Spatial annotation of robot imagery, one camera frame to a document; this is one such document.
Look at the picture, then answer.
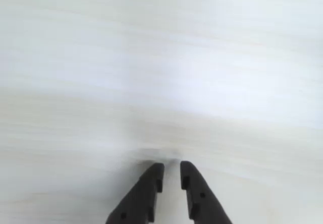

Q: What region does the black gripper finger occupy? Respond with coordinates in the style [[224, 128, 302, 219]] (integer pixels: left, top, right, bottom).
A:
[[180, 160, 233, 224], [105, 162, 165, 224]]

